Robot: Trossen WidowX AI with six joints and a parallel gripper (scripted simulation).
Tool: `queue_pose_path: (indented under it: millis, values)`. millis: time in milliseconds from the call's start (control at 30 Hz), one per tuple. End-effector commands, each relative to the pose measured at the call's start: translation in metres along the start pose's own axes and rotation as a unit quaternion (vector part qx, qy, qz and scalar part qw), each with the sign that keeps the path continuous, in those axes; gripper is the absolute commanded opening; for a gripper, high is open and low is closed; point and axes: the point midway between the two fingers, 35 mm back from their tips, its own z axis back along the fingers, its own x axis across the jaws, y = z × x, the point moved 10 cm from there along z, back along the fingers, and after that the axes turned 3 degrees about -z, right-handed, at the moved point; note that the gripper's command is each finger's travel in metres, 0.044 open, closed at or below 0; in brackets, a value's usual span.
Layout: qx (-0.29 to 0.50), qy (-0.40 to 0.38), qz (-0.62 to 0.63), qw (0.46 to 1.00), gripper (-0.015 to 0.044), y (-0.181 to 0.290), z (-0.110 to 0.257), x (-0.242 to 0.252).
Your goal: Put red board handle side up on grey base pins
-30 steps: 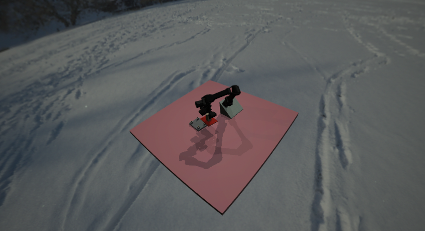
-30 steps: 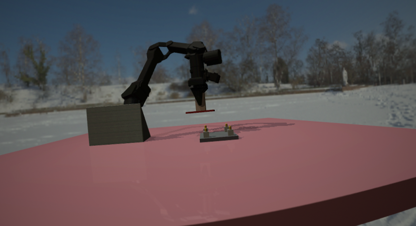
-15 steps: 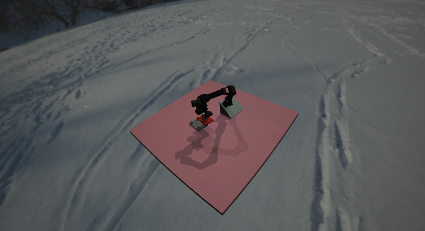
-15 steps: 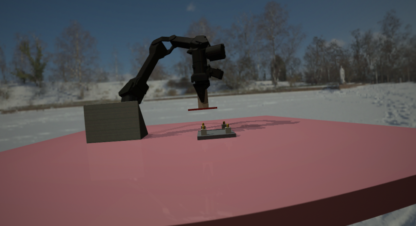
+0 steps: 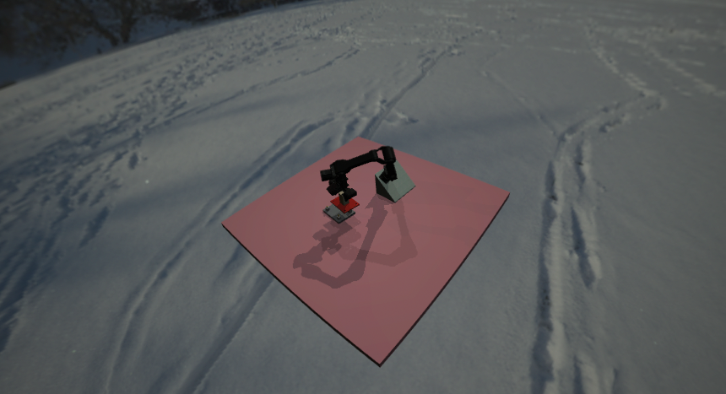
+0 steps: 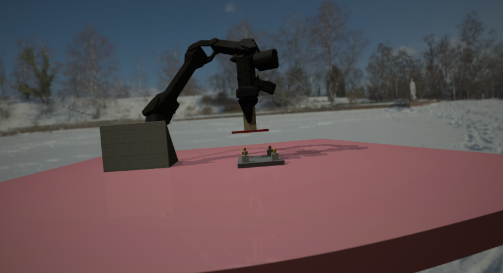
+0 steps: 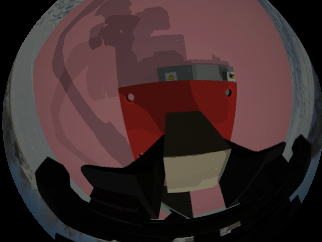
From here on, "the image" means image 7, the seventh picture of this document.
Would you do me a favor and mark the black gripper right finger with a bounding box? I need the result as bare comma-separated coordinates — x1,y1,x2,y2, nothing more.
218,138,286,209

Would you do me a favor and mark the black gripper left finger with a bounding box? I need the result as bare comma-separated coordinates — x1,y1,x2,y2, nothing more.
81,134,166,219

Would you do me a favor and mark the red board with handle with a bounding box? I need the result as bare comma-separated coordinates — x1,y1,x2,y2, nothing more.
118,80,237,193

